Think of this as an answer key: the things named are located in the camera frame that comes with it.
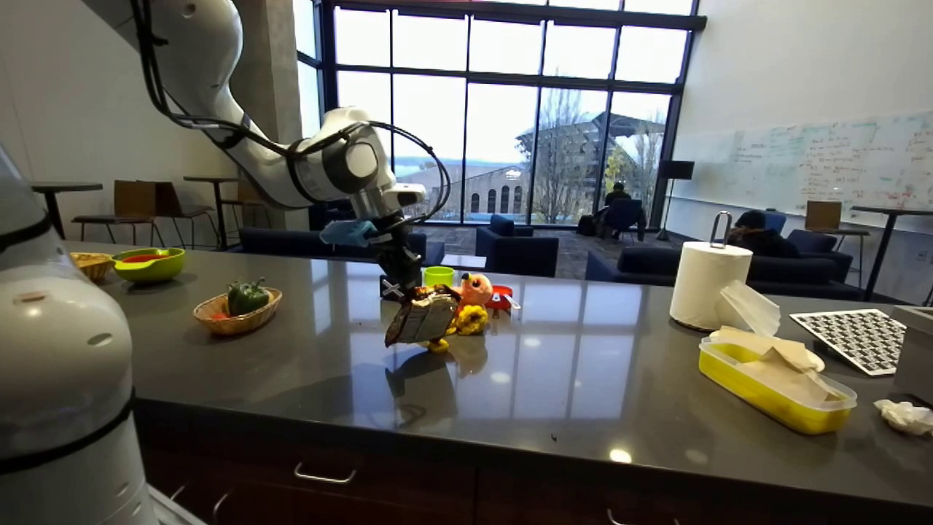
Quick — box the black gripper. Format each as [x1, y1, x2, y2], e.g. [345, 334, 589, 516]
[374, 207, 435, 305]

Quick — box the brown snack packet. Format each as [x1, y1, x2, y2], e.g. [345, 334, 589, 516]
[382, 289, 461, 349]

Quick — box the small green cup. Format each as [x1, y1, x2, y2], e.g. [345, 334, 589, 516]
[422, 261, 461, 292]

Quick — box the colourful toy fruit pile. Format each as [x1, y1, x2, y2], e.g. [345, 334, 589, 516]
[426, 270, 518, 354]

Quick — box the dark blue armchair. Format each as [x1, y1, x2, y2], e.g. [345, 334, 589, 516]
[471, 212, 562, 280]

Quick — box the green toy bell pepper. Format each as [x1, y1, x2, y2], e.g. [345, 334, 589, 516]
[224, 280, 273, 317]

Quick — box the wicker basket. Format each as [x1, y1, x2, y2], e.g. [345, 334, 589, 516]
[189, 282, 285, 337]

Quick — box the seated person by window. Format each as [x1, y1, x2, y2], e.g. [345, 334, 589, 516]
[595, 181, 649, 242]

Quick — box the dark high table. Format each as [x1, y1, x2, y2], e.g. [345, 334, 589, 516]
[847, 201, 933, 298]
[180, 172, 244, 249]
[28, 181, 105, 242]

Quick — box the green plastic bowl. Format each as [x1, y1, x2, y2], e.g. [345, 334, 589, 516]
[110, 245, 189, 284]

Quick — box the long dark blue sofa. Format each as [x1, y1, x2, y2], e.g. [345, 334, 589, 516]
[584, 226, 869, 301]

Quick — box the wooden chair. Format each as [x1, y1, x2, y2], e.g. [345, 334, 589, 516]
[72, 177, 187, 248]

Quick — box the white paper towel roll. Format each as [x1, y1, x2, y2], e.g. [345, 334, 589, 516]
[668, 238, 756, 334]

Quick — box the small wicker bowl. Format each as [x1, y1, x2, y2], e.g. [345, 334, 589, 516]
[68, 248, 119, 284]

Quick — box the seated person on sofa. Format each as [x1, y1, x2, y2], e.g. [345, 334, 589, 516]
[724, 207, 780, 258]

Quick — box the yellow container with clear lid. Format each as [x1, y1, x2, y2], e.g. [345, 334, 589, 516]
[693, 280, 859, 436]

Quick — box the black white checkerboard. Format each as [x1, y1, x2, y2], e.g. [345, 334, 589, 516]
[788, 305, 910, 379]

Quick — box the crumpled white tissue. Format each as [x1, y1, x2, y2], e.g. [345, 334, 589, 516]
[871, 394, 933, 439]

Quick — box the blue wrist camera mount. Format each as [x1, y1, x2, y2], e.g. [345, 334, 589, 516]
[317, 216, 382, 248]

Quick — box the silver drawer handle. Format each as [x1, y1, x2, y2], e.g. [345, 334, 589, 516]
[292, 458, 362, 486]

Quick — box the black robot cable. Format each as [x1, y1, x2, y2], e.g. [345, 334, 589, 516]
[129, 0, 455, 222]

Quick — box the wall whiteboard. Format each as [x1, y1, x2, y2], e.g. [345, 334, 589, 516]
[668, 107, 933, 216]

